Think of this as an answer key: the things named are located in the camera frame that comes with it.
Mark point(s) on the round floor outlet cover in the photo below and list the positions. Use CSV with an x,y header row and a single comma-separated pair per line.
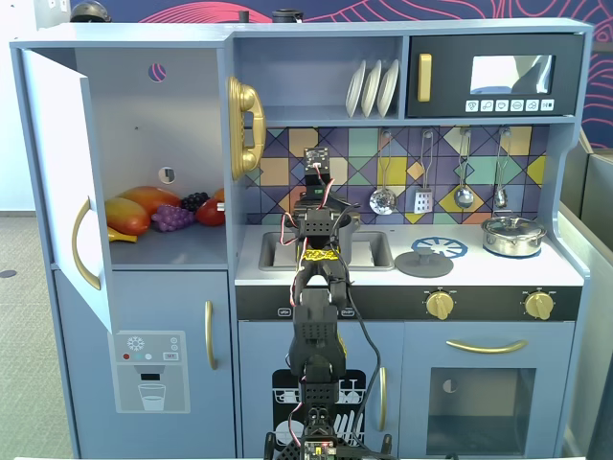
x,y
7,273

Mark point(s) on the gray pot lid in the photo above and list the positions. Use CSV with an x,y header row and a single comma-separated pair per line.
x,y
424,266

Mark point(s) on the black round container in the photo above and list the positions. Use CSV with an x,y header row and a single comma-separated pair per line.
x,y
286,16

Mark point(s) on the purple toy grapes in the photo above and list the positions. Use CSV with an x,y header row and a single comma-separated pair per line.
x,y
174,218

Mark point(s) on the small black cylinder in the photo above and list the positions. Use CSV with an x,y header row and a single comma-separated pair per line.
x,y
243,16

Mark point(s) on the large orange red mango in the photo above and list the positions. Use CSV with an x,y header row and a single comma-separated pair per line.
x,y
153,196

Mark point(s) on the small yellow red mango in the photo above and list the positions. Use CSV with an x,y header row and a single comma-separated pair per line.
x,y
124,215

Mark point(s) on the steel ladle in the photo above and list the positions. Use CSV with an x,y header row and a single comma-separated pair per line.
x,y
463,197

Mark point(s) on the steel skimmer spoon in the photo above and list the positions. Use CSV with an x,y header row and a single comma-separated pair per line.
x,y
383,201

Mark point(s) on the small wrist camera board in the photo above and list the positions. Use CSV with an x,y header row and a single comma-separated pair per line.
x,y
317,155

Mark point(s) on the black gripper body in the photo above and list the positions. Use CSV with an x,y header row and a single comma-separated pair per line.
x,y
320,202

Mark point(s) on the blue cabinet door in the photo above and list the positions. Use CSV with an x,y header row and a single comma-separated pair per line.
x,y
57,120

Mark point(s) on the yellow toy banana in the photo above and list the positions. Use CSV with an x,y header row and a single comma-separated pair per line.
x,y
120,236

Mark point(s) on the dark toy grapes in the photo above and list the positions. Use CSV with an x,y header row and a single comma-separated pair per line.
x,y
194,200

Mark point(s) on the gray plastic pot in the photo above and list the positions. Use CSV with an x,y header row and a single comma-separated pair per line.
x,y
352,242

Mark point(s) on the black helmet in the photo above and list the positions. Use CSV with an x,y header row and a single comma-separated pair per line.
x,y
90,12

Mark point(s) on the red toy tomato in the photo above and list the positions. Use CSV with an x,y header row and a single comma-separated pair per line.
x,y
211,214

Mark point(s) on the small steel spoon utensil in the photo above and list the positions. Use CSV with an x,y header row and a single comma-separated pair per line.
x,y
501,196

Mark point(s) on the black toy microwave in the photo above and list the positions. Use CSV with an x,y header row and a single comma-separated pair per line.
x,y
455,48

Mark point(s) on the gold toy telephone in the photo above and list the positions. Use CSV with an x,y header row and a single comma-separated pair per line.
x,y
249,100

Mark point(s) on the shiny steel pot lid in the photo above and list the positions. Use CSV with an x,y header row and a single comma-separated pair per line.
x,y
512,224

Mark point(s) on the blue toy kitchen unit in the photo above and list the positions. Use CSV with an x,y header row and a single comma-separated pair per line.
x,y
335,29

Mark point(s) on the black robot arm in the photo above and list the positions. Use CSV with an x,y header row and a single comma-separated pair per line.
x,y
313,330

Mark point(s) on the steel slotted spatula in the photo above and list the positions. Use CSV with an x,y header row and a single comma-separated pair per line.
x,y
423,201

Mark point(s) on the gray toy sink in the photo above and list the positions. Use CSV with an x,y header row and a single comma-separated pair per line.
x,y
383,249

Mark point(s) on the orange toy fruit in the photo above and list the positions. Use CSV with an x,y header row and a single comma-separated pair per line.
x,y
219,194

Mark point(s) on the white toy plate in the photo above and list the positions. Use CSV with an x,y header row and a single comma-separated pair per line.
x,y
354,91
388,86
371,88

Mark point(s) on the gold stove knob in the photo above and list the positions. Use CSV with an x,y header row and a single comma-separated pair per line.
x,y
440,305
539,305

